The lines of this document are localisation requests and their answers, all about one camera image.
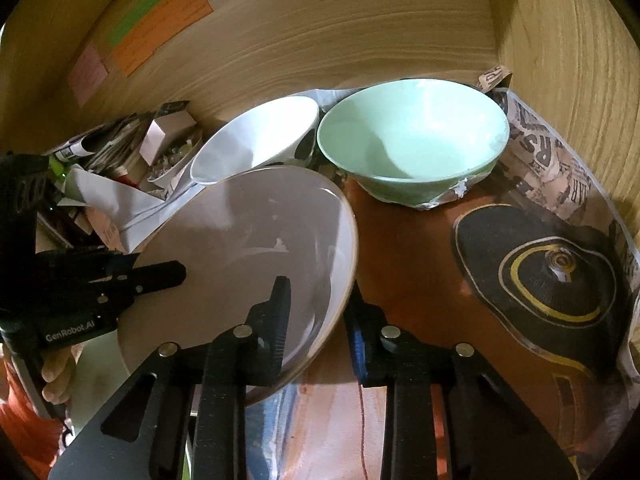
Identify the small white bowl of beads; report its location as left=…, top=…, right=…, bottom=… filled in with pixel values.
left=146, top=127, right=203, bottom=184

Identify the stack of papers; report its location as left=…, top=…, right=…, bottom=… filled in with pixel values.
left=50, top=135, right=103, bottom=162

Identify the mint green bowl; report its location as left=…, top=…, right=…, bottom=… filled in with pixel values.
left=316, top=77, right=511, bottom=209

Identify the pink sticky note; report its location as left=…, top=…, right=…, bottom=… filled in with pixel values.
left=67, top=42, right=109, bottom=107

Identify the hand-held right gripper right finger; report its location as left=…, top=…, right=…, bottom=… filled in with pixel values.
left=345, top=285, right=581, bottom=480

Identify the white paper sheet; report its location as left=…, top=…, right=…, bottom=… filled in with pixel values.
left=57, top=167, right=201, bottom=256

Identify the green sticky note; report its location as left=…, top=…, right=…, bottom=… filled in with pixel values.
left=107, top=0, right=168, bottom=46

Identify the person's left forearm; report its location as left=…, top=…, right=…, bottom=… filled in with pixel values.
left=0, top=375, right=68, bottom=467

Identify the white newspaper print sheet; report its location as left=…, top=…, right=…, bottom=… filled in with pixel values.
left=280, top=64, right=640, bottom=480

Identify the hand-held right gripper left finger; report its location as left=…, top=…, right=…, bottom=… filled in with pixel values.
left=47, top=275, right=293, bottom=480

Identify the orange sticky note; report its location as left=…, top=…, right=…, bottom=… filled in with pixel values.
left=111, top=0, right=213, bottom=77

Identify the stack of booklets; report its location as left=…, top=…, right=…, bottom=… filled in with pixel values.
left=82, top=101, right=191, bottom=173

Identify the person's left hand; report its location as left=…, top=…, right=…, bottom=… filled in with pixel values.
left=41, top=347, right=77, bottom=406

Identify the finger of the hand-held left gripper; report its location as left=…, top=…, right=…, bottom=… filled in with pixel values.
left=50, top=246, right=141, bottom=281
left=99, top=260, right=187, bottom=307

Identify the small white paper box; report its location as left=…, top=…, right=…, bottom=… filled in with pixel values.
left=139, top=110, right=197, bottom=163

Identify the grey-brown plate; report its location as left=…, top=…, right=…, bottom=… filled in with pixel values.
left=117, top=165, right=358, bottom=406

